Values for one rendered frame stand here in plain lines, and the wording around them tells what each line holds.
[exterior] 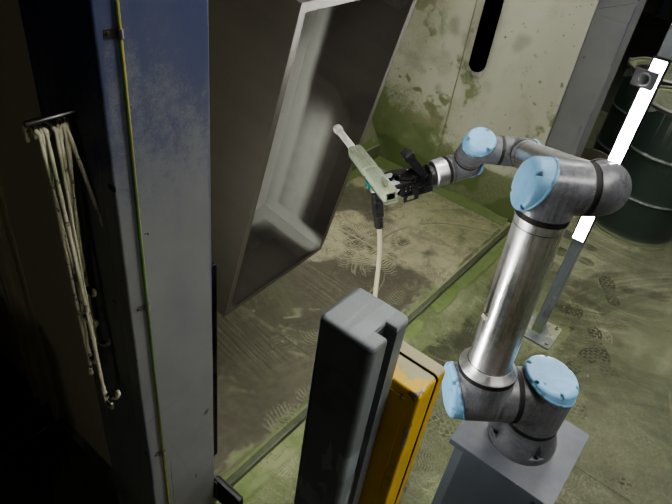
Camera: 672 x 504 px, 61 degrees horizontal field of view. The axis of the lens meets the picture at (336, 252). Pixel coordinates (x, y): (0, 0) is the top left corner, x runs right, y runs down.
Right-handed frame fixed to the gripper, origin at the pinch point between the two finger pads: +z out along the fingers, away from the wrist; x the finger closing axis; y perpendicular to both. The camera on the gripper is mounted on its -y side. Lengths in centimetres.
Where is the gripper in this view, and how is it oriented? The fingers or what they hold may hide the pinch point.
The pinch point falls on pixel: (373, 185)
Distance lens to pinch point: 179.3
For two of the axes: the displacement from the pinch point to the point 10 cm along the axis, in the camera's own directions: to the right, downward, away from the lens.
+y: 1.0, 7.7, 6.3
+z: -9.4, 2.9, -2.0
